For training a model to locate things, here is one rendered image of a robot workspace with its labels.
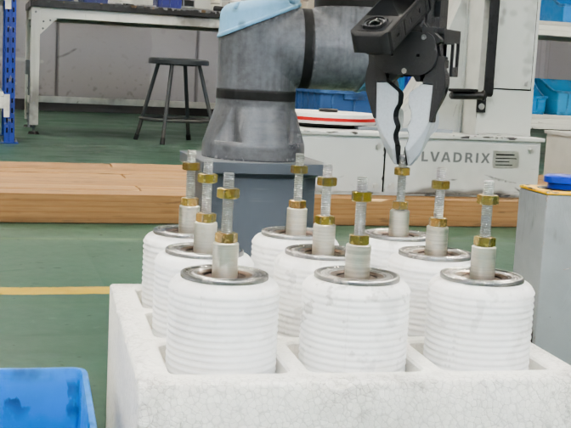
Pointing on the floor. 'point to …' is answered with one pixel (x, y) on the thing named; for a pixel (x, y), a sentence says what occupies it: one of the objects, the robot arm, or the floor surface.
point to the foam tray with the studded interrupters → (319, 388)
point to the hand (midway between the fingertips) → (401, 153)
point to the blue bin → (46, 398)
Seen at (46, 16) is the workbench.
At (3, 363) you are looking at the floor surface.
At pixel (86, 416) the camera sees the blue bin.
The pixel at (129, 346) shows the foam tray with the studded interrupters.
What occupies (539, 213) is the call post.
